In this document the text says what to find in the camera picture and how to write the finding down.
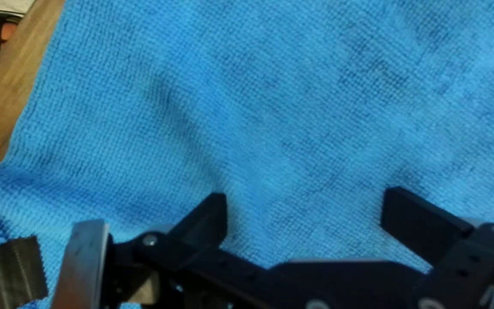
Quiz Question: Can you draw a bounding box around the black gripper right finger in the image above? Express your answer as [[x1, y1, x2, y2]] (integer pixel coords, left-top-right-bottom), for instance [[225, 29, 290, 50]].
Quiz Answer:
[[379, 186, 494, 290]]

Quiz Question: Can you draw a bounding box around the blue microfibre towel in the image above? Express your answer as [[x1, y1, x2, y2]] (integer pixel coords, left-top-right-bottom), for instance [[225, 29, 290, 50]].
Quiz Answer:
[[0, 0, 494, 309]]

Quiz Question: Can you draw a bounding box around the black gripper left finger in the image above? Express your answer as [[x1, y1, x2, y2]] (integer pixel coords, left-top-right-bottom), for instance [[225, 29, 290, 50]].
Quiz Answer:
[[111, 192, 243, 278]]

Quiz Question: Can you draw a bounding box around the silver metal bracket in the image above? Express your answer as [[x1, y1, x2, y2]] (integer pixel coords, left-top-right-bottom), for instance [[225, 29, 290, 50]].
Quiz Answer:
[[50, 218, 113, 309]]

